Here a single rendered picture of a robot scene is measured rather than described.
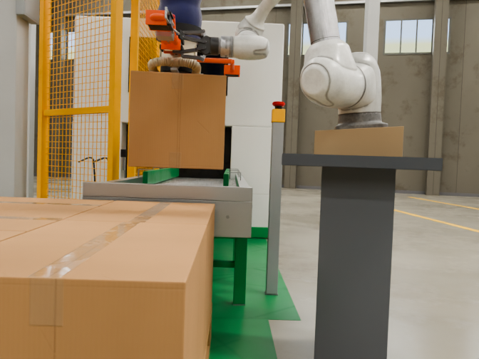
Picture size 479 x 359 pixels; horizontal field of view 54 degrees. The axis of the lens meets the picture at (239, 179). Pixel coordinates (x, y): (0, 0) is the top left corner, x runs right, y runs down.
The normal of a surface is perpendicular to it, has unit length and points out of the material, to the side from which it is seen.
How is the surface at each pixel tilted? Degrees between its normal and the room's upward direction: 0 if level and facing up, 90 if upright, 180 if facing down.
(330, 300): 90
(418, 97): 90
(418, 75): 90
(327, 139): 90
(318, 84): 100
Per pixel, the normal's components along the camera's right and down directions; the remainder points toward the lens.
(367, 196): -0.24, 0.04
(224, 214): 0.02, 0.04
